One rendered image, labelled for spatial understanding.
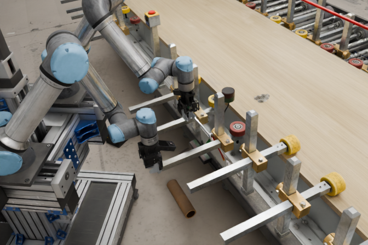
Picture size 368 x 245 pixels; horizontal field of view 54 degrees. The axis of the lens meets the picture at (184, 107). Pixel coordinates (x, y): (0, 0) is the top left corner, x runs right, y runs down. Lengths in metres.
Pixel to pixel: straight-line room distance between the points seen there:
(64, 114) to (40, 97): 0.70
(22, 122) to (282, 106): 1.23
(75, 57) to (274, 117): 1.05
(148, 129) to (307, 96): 0.93
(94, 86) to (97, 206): 1.16
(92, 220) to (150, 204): 0.45
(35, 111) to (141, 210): 1.49
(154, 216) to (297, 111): 1.23
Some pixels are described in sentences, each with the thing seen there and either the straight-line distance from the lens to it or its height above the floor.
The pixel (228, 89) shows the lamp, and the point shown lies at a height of 1.11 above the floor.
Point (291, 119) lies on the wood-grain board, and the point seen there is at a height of 0.90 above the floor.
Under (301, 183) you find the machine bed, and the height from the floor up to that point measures 0.76.
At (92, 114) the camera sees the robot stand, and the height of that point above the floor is 0.93.
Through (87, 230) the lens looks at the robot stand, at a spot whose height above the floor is 0.21.
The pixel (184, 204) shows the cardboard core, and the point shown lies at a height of 0.08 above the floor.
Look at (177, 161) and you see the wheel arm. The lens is 1.66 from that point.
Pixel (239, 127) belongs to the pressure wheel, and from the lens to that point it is 1.74.
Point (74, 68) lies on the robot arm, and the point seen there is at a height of 1.49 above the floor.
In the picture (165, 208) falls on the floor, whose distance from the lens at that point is 2.57.
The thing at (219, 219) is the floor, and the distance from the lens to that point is 2.50.
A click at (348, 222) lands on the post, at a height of 1.12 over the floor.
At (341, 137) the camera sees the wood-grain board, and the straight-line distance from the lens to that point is 1.78.
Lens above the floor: 2.05
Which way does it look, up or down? 38 degrees down
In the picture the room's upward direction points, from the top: 5 degrees counter-clockwise
